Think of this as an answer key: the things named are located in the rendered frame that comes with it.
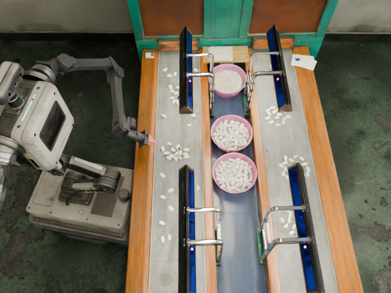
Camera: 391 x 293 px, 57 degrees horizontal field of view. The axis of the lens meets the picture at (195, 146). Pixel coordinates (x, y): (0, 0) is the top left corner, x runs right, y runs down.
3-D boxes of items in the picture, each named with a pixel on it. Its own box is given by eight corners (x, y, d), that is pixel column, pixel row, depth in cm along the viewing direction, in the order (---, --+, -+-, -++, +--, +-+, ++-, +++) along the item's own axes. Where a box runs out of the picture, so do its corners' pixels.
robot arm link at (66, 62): (105, 62, 227) (115, 54, 221) (114, 81, 226) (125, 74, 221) (45, 63, 189) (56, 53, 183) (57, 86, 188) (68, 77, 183)
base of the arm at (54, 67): (39, 83, 183) (34, 61, 175) (47, 75, 189) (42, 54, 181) (55, 85, 182) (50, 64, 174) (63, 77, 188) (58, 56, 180)
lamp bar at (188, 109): (179, 114, 205) (178, 107, 199) (179, 35, 235) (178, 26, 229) (193, 114, 205) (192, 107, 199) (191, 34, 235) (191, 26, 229)
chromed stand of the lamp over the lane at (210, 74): (185, 119, 247) (182, 77, 208) (185, 96, 257) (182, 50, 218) (213, 118, 247) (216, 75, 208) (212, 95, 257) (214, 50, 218)
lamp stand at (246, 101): (244, 118, 247) (252, 75, 208) (242, 94, 257) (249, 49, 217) (272, 117, 247) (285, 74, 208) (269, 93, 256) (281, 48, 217)
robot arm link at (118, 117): (105, 74, 223) (116, 64, 217) (112, 77, 227) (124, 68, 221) (110, 135, 205) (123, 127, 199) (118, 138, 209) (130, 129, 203)
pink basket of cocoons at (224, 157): (213, 199, 219) (213, 193, 211) (211, 159, 232) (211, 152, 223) (256, 197, 219) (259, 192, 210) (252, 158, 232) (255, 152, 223)
